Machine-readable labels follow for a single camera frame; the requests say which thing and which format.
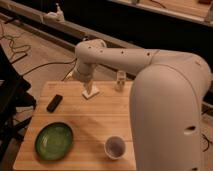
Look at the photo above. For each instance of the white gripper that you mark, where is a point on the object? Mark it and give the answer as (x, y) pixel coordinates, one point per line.
(83, 74)

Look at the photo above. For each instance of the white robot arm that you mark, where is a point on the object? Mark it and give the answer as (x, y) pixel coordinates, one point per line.
(165, 101)

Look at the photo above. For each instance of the green ceramic plate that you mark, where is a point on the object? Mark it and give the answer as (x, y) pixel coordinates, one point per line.
(54, 141)

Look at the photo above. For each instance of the white ceramic cup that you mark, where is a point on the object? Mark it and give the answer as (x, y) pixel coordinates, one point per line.
(114, 147)

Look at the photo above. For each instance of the white sponge block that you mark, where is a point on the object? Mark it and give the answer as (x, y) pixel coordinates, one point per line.
(94, 92)

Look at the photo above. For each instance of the small clear bottle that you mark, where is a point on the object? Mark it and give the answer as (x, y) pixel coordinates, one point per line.
(120, 81)

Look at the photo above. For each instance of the black chair frame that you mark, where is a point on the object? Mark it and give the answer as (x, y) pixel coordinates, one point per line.
(13, 94)

